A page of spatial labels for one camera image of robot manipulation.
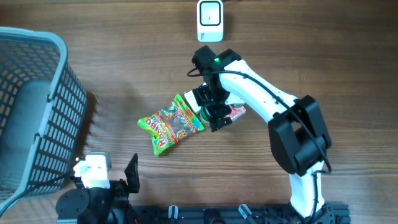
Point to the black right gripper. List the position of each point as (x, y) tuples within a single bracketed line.
[(213, 111)]

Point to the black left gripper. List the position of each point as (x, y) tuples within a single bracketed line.
[(121, 190)]

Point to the red tissue pack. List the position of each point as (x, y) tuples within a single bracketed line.
[(236, 112)]

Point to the Haribo gummy candy bag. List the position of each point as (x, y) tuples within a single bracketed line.
[(170, 125)]

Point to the green lid jar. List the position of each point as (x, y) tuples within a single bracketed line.
[(204, 116)]

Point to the white carton box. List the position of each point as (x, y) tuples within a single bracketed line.
[(191, 101)]

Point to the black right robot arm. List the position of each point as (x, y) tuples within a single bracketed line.
[(298, 135)]

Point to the white barcode scanner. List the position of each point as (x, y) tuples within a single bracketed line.
[(210, 27)]

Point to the grey plastic mesh basket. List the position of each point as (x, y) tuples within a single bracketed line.
[(43, 105)]

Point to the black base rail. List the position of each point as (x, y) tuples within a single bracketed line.
[(267, 214)]

